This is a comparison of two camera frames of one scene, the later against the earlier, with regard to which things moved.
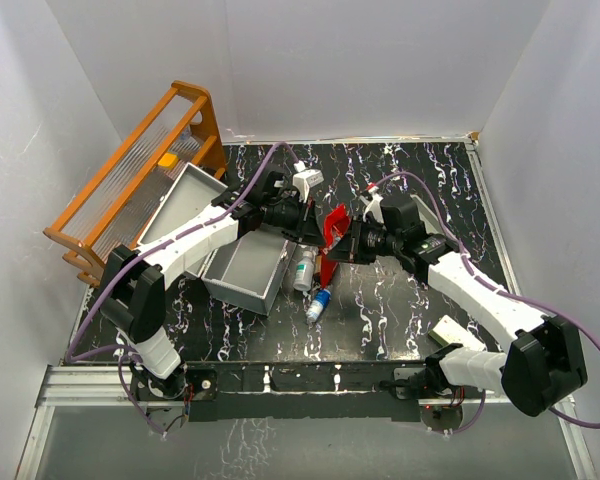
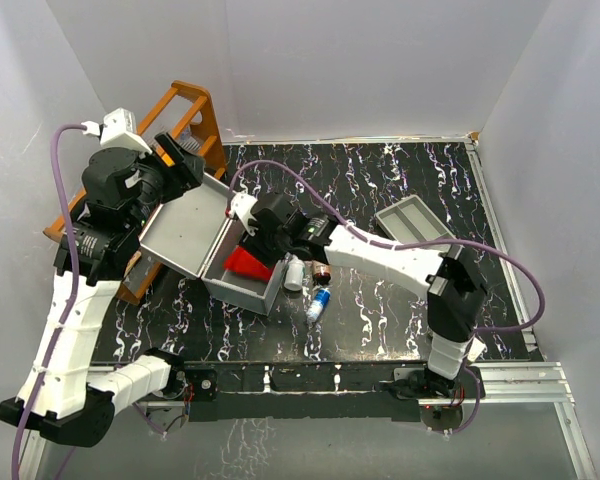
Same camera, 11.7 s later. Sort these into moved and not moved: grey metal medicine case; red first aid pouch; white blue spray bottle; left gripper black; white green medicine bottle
Moved: white green medicine bottle; red first aid pouch; left gripper black
Not moved: white blue spray bottle; grey metal medicine case
